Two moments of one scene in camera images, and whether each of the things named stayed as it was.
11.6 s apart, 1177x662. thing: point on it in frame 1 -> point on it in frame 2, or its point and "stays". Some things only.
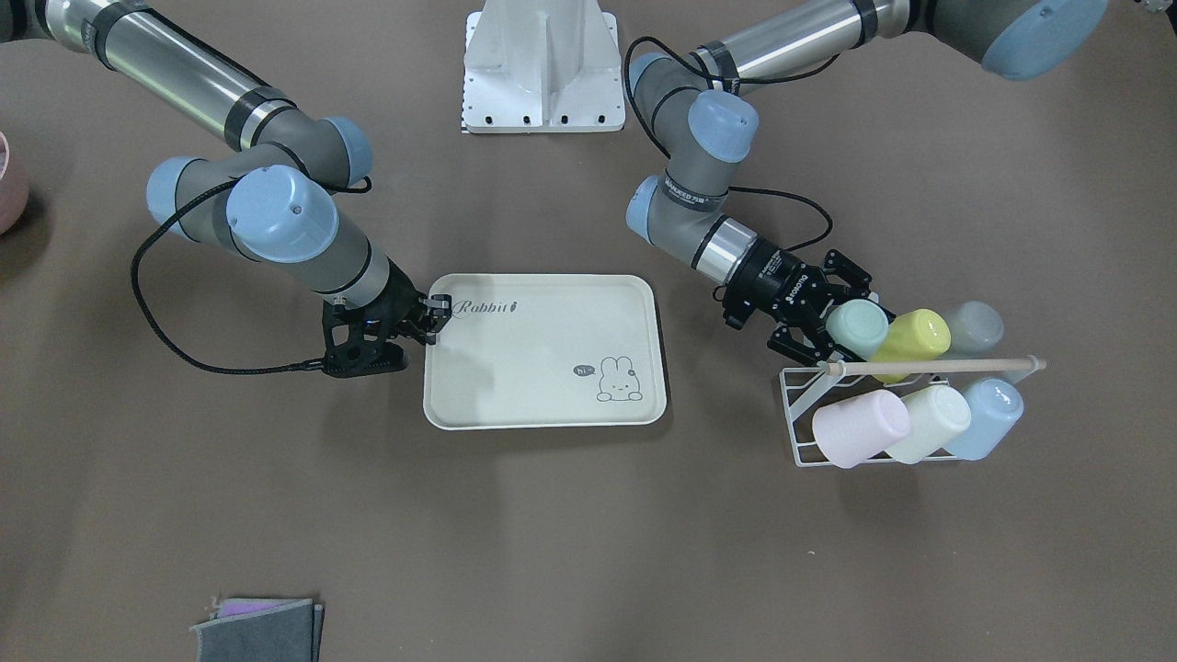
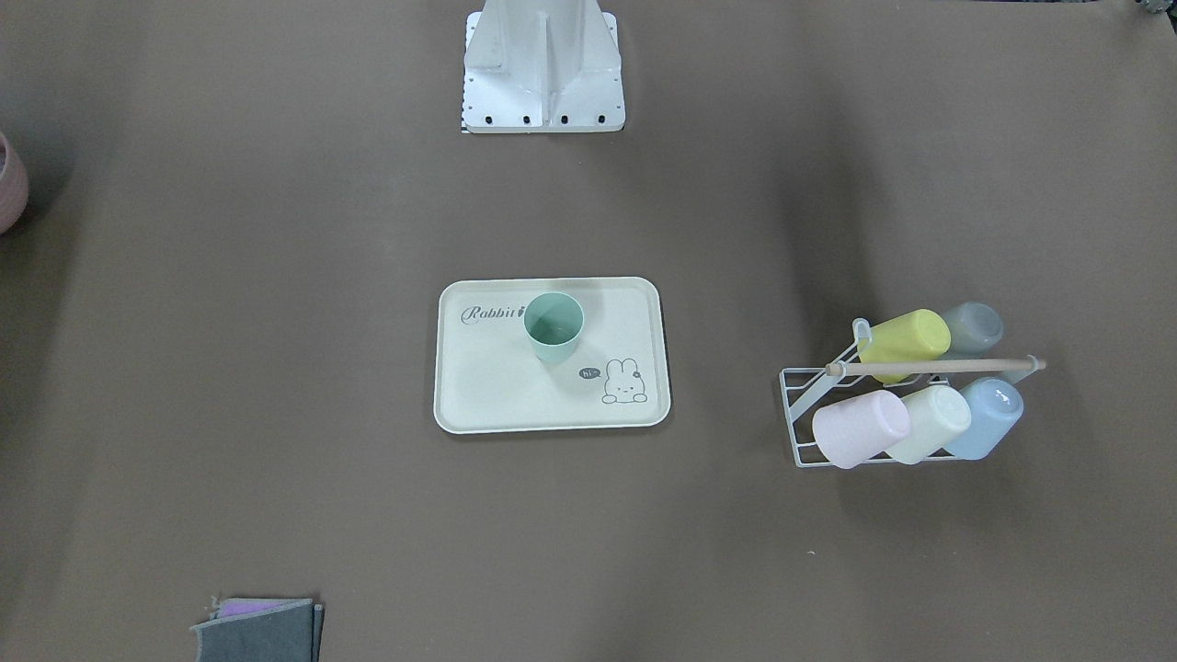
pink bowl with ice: (14, 187) stays
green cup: (859, 326) -> (553, 322)
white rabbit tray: (546, 351) stays
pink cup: (850, 428) stays
